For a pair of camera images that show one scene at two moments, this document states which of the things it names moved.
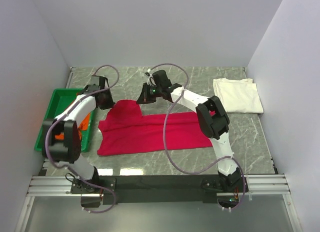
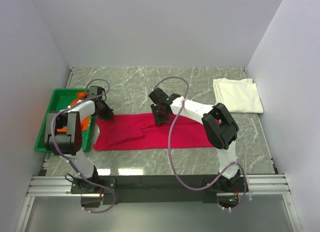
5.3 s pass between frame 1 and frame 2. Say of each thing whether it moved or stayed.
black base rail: stayed
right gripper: moved
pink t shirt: moved
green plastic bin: stayed
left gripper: moved
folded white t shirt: stayed
